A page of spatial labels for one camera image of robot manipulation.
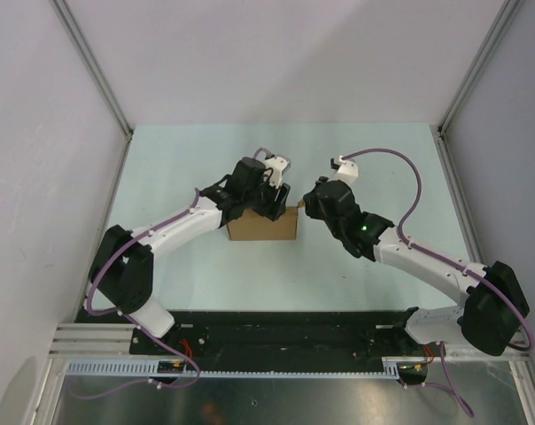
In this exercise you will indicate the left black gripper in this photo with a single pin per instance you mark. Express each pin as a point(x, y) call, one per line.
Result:
point(274, 211)

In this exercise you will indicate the brown cardboard express box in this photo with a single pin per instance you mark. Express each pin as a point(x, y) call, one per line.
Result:
point(251, 227)

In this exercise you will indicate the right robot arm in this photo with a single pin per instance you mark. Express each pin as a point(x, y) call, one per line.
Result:
point(489, 304)

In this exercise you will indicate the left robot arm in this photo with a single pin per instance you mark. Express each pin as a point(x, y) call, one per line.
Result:
point(121, 275)

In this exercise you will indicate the aluminium extrusion crossbar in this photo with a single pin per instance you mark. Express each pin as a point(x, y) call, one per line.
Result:
point(113, 340)

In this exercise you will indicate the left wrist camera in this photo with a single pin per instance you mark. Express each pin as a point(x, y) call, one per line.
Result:
point(276, 166)

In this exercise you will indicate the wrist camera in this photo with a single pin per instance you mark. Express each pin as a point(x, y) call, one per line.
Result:
point(345, 170)
point(276, 166)

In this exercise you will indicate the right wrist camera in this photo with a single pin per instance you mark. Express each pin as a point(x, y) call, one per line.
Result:
point(345, 170)

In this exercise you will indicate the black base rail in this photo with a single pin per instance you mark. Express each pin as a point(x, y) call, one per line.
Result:
point(290, 342)

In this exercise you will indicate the left aluminium frame post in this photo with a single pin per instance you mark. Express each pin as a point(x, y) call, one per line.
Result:
point(91, 64)

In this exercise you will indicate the aluminium frame post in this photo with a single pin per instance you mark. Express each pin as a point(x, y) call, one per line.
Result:
point(91, 64)
point(501, 24)

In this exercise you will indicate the grey slotted cable duct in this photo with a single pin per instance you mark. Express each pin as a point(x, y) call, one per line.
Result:
point(154, 368)

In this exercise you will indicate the right aluminium frame post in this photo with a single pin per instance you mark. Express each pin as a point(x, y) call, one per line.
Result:
point(501, 24)

